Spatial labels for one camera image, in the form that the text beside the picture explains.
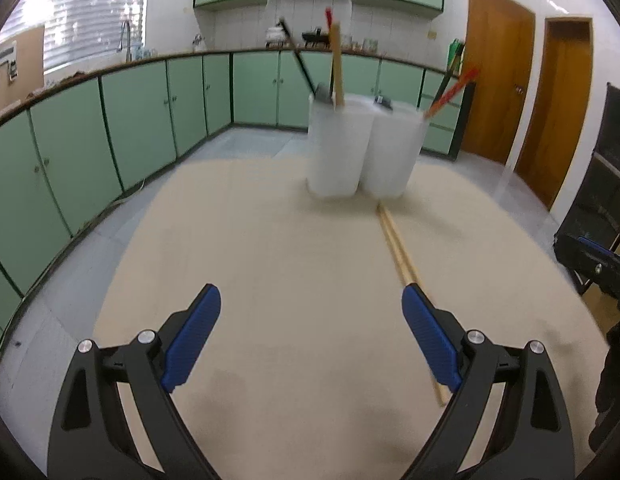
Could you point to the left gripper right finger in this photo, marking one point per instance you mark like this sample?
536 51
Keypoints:
531 437

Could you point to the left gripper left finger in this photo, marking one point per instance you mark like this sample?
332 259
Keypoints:
90 437

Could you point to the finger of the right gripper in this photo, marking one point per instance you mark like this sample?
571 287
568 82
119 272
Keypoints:
588 249

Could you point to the red orange patterned chopstick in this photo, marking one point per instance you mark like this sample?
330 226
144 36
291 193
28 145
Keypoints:
446 97

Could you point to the plain bamboo chopstick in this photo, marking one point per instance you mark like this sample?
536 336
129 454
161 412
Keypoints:
336 76

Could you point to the light bamboo chopstick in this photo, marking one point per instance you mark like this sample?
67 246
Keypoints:
401 256

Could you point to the green lower kitchen cabinets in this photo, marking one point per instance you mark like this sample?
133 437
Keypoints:
67 156

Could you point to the kitchen faucet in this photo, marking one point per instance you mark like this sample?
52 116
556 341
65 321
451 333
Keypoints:
125 40

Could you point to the dark shelf cabinet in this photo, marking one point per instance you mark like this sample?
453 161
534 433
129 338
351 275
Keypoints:
595 212

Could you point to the wooden door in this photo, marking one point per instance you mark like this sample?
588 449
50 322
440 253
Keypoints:
560 107
499 42

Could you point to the beige table mat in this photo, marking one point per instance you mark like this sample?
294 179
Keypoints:
311 371

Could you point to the right white plastic holder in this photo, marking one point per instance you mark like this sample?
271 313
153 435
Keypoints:
396 140

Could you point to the white plastic holder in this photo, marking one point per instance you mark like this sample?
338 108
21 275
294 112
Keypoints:
396 140
338 139

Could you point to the black chopstick on table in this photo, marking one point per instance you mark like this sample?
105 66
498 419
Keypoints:
450 72

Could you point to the green thermos flask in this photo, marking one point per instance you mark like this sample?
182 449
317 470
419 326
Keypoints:
455 47

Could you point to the left white plastic holder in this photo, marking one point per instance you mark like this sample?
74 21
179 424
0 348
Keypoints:
338 139

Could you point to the black wok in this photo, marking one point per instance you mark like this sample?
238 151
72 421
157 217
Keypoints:
317 39

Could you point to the red chopstick in holder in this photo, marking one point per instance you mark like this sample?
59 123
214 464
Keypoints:
329 17

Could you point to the cardboard sheet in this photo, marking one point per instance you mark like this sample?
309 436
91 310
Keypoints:
21 67

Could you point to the white cooking pot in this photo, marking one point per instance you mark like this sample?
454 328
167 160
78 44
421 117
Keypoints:
275 37

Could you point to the black chopstick in holder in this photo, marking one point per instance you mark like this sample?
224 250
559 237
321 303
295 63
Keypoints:
297 55

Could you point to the window with blinds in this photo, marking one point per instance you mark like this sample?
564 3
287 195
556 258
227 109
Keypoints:
77 29

